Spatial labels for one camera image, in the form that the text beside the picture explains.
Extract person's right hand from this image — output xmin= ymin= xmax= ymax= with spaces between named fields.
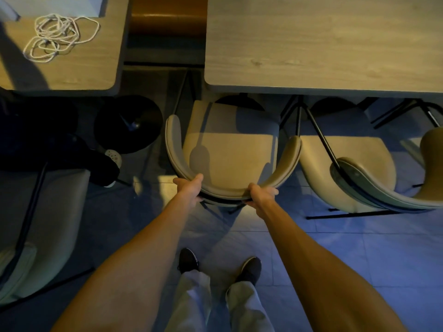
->
xmin=242 ymin=183 xmax=279 ymax=211

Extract person's left hand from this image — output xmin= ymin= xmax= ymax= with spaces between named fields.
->
xmin=173 ymin=173 xmax=205 ymax=205

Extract beige padded chair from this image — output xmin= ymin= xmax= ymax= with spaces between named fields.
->
xmin=281 ymin=97 xmax=443 ymax=220
xmin=165 ymin=99 xmax=302 ymax=215

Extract person's left forearm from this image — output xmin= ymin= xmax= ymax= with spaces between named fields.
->
xmin=51 ymin=192 xmax=203 ymax=332

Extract person's right forearm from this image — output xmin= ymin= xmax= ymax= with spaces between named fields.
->
xmin=258 ymin=201 xmax=408 ymax=332

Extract person's dark left shoe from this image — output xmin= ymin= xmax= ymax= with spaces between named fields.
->
xmin=177 ymin=248 xmax=201 ymax=275

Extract person's dark shoe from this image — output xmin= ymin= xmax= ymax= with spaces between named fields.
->
xmin=177 ymin=248 xmax=201 ymax=275
xmin=238 ymin=257 xmax=262 ymax=287

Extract person's dark right shoe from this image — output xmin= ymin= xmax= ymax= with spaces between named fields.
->
xmin=238 ymin=257 xmax=262 ymax=287

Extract black round table base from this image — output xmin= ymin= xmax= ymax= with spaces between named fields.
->
xmin=94 ymin=95 xmax=163 ymax=154
xmin=214 ymin=93 xmax=266 ymax=112

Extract light grey trousers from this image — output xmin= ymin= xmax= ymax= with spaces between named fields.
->
xmin=162 ymin=271 xmax=276 ymax=332

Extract grey padded chair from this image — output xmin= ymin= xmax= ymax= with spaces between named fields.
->
xmin=0 ymin=162 xmax=96 ymax=308

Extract brown bench seat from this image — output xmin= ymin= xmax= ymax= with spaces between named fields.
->
xmin=127 ymin=0 xmax=208 ymax=36

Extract tan padded chair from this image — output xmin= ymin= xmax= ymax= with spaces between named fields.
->
xmin=372 ymin=100 xmax=443 ymax=202

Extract grey box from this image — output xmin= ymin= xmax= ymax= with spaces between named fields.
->
xmin=0 ymin=0 xmax=101 ymax=22

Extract coiled white cable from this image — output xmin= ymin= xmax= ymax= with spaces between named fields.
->
xmin=22 ymin=13 xmax=101 ymax=63

